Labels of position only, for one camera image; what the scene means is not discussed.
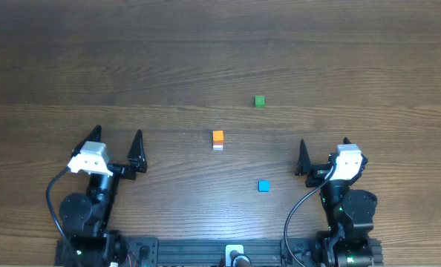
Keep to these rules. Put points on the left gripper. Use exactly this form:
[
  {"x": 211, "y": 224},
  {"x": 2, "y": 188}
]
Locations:
[{"x": 124, "y": 171}]

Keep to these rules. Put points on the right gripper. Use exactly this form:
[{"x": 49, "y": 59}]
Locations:
[{"x": 319, "y": 174}]

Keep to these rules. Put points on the blue cube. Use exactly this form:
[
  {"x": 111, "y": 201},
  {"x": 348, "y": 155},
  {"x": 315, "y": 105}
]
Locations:
[{"x": 264, "y": 186}]

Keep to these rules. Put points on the green cube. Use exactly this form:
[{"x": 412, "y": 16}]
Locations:
[{"x": 260, "y": 101}]

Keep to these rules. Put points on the orange cube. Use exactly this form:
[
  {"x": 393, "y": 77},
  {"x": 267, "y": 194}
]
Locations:
[{"x": 218, "y": 135}]

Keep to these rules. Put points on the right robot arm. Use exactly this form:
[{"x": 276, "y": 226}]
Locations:
[{"x": 354, "y": 211}]

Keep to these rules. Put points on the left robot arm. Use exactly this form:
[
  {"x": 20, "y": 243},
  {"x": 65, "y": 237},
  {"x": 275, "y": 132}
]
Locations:
[{"x": 75, "y": 213}]

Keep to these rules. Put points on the white cube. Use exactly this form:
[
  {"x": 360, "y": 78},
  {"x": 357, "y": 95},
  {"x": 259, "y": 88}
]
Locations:
[{"x": 218, "y": 147}]

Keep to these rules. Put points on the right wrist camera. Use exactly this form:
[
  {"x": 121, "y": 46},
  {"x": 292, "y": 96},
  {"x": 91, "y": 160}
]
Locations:
[{"x": 347, "y": 161}]

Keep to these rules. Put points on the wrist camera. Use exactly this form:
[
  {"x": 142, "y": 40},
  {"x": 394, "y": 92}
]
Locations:
[
  {"x": 90, "y": 157},
  {"x": 347, "y": 161}
]

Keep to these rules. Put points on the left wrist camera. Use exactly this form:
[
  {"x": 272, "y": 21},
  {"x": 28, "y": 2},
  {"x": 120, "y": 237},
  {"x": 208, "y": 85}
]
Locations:
[{"x": 90, "y": 157}]

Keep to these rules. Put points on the mounting rail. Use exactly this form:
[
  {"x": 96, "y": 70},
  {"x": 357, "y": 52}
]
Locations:
[{"x": 191, "y": 252}]

